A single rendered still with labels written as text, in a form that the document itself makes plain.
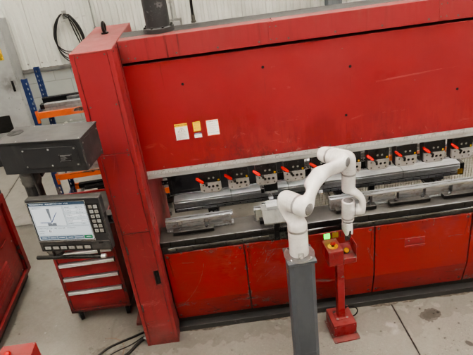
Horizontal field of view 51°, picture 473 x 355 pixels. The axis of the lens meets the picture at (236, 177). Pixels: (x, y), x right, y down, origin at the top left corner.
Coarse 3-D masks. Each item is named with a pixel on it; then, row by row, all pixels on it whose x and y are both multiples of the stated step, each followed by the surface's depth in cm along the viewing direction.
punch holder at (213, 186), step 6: (198, 174) 345; (204, 174) 346; (210, 174) 346; (216, 174) 346; (204, 180) 348; (210, 180) 348; (216, 180) 348; (204, 186) 349; (210, 186) 350; (216, 186) 350; (204, 192) 352
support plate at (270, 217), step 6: (264, 204) 363; (264, 210) 356; (270, 210) 355; (276, 210) 354; (264, 216) 348; (270, 216) 347; (276, 216) 346; (282, 216) 345; (264, 222) 342; (270, 222) 341; (276, 222) 340; (282, 222) 340
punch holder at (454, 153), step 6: (456, 138) 346; (462, 138) 346; (468, 138) 347; (450, 144) 350; (456, 144) 348; (462, 144) 349; (468, 144) 349; (450, 150) 351; (456, 150) 350; (462, 150) 350; (468, 150) 351; (450, 156) 353; (456, 156) 352; (462, 156) 353; (468, 156) 353
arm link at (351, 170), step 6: (318, 150) 305; (324, 150) 301; (342, 150) 306; (318, 156) 304; (324, 156) 300; (354, 156) 309; (324, 162) 302; (354, 162) 309; (348, 168) 310; (354, 168) 311; (348, 174) 312; (354, 174) 313
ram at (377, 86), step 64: (128, 64) 311; (192, 64) 310; (256, 64) 313; (320, 64) 316; (384, 64) 318; (448, 64) 321; (192, 128) 330; (256, 128) 333; (320, 128) 336; (384, 128) 339; (448, 128) 342
